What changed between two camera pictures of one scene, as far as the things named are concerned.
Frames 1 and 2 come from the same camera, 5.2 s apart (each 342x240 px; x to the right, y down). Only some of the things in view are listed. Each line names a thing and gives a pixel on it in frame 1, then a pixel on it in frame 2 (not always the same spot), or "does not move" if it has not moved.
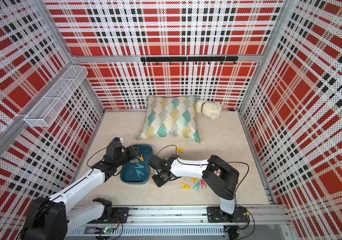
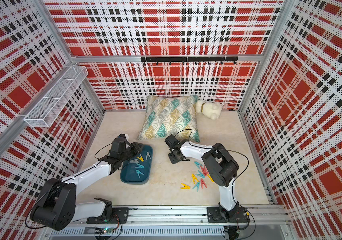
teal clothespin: [141, 166] does not move
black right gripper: [158, 183] to [172, 159]
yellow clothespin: [141, 158] does not move
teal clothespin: [138, 173] does not move
